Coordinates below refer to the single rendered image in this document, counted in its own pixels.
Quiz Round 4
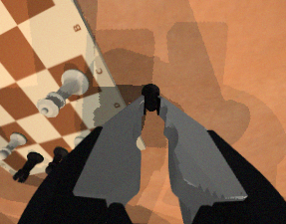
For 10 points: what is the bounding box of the chessboard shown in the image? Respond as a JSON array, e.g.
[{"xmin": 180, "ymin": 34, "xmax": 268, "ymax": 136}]
[{"xmin": 0, "ymin": 0, "xmax": 126, "ymax": 176}]

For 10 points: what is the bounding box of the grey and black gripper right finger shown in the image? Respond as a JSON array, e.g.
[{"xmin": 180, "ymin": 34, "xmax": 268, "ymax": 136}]
[{"xmin": 155, "ymin": 96, "xmax": 286, "ymax": 224}]

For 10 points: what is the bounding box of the white chess pawn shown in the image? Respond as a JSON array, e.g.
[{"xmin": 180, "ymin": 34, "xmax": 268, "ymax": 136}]
[
  {"xmin": 0, "ymin": 132, "xmax": 27, "ymax": 160},
  {"xmin": 73, "ymin": 136, "xmax": 84, "ymax": 148}
]

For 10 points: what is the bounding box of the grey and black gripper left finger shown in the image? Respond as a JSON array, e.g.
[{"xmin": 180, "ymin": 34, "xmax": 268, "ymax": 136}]
[{"xmin": 17, "ymin": 96, "xmax": 146, "ymax": 224}]

